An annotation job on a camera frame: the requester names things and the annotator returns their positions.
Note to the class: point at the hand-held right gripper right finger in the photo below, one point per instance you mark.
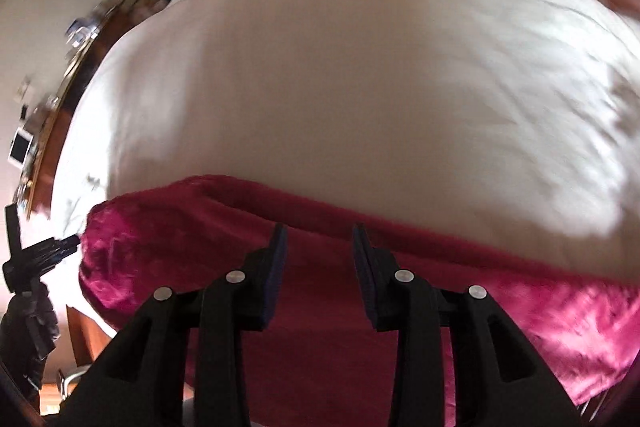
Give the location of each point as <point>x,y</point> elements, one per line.
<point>363,269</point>

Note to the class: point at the magenta fleece blanket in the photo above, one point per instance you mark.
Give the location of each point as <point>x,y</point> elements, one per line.
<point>320,307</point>

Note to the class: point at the white bed blanket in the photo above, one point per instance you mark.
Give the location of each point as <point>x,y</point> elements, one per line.
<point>325,82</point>

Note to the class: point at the small white monitor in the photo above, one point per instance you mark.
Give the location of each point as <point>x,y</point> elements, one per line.
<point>21,147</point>

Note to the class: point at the person's left forearm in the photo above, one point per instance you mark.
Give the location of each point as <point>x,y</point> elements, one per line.
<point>30,337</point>

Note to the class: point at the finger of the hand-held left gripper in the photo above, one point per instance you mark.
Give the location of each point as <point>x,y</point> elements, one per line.
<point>50,251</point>

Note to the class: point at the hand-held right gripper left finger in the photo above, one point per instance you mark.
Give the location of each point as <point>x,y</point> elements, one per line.
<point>276,267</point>

